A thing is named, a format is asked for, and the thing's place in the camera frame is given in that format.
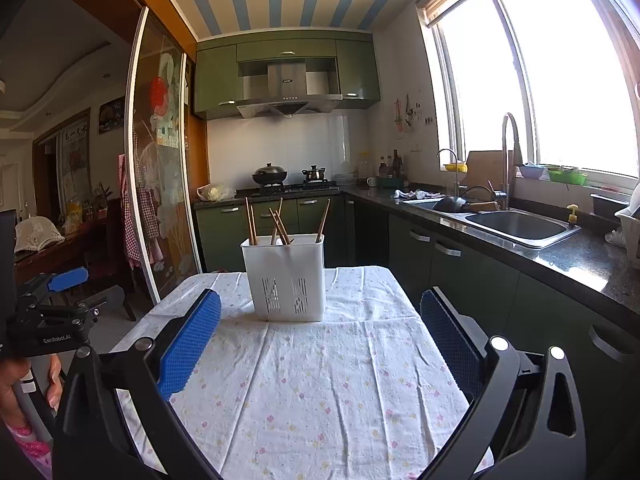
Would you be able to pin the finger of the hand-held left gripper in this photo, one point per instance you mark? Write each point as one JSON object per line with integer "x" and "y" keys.
{"x": 67, "y": 280}
{"x": 102, "y": 299}

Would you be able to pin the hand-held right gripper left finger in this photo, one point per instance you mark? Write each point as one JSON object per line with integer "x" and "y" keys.
{"x": 192, "y": 340}

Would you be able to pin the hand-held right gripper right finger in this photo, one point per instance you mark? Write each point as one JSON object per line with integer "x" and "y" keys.
{"x": 447, "y": 335}

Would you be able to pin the white plastic utensil holder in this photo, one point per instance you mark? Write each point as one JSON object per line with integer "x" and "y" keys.
{"x": 282, "y": 265}

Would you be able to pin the bundle of wooden chopsticks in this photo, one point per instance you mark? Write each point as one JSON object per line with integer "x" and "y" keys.
{"x": 250, "y": 225}

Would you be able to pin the person's left hand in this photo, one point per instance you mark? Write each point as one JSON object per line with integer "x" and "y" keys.
{"x": 12, "y": 385}

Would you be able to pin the dark wooden chair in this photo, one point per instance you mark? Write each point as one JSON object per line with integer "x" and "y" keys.
{"x": 112, "y": 250}

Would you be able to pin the white lace food cover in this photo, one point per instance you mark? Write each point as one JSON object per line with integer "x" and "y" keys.
{"x": 37, "y": 237}

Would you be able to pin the green sink base cabinet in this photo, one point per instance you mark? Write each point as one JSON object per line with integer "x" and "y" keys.
{"x": 480, "y": 280}

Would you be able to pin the yellow drink jar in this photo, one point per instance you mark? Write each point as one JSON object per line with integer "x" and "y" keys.
{"x": 74, "y": 216}

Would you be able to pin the red checked apron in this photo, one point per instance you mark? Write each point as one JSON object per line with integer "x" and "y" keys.
{"x": 131, "y": 230}

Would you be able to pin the green drawer base cabinet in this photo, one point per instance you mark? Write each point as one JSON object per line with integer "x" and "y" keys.
{"x": 220, "y": 235}

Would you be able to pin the white floral tablecloth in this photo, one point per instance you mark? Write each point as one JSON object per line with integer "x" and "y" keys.
{"x": 310, "y": 385}

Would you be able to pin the steel double sink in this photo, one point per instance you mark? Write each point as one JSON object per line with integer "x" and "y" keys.
{"x": 520, "y": 225}

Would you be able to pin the etched glass sliding door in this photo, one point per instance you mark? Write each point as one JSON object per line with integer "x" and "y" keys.
{"x": 170, "y": 185}

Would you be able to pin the crumpled dish rag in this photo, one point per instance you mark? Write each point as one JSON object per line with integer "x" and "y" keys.
{"x": 415, "y": 194}

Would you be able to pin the clear plastic bag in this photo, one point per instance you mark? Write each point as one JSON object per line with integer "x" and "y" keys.
{"x": 216, "y": 192}

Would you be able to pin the dark granite countertop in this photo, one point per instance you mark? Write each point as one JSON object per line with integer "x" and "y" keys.
{"x": 590, "y": 255}

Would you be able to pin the small steel faucet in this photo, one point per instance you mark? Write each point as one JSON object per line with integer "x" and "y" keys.
{"x": 454, "y": 170}

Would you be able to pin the wooden cutting board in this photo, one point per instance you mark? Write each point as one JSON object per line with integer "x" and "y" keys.
{"x": 485, "y": 172}

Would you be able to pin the yellow plastic bowl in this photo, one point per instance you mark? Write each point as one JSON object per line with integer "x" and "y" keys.
{"x": 455, "y": 167}

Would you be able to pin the white mug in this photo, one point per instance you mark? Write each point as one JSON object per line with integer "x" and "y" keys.
{"x": 372, "y": 182}

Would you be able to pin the cluster of condiment bottles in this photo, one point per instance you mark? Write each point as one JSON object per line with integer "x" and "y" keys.
{"x": 392, "y": 165}

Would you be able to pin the black wok with lid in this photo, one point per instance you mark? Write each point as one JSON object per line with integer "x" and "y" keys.
{"x": 270, "y": 175}

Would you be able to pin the black gas stove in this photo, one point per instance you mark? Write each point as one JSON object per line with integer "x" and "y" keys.
{"x": 295, "y": 187}

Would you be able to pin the purple plastic bowl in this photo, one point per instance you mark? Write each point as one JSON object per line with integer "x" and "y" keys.
{"x": 532, "y": 171}

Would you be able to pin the tall steel faucet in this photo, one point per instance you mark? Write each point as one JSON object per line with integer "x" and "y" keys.
{"x": 512, "y": 160}

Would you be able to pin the glass jar with yellow lid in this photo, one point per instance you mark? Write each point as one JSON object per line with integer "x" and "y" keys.
{"x": 366, "y": 166}

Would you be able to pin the green plastic basket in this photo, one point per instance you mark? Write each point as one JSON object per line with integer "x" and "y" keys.
{"x": 567, "y": 176}

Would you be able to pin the steel cooking pot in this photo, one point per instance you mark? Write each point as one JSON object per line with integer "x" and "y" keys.
{"x": 314, "y": 173}

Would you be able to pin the black sill tray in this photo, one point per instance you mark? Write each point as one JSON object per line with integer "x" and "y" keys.
{"x": 607, "y": 205}

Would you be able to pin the white dish rack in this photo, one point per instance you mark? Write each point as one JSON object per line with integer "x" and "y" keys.
{"x": 631, "y": 232}

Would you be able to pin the steel range hood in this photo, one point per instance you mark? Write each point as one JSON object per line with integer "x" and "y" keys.
{"x": 287, "y": 87}

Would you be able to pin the large kitchen window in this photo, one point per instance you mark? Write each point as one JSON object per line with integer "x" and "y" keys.
{"x": 550, "y": 70}

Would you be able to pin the hanging wall scroll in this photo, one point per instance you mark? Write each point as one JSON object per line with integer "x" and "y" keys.
{"x": 74, "y": 160}

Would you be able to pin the dark wall poster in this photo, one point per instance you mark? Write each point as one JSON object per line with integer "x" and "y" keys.
{"x": 111, "y": 115}

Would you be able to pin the white wall socket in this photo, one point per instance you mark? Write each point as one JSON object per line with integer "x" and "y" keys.
{"x": 416, "y": 147}

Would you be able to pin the green wall cabinet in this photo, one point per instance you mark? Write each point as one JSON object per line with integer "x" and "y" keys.
{"x": 215, "y": 80}

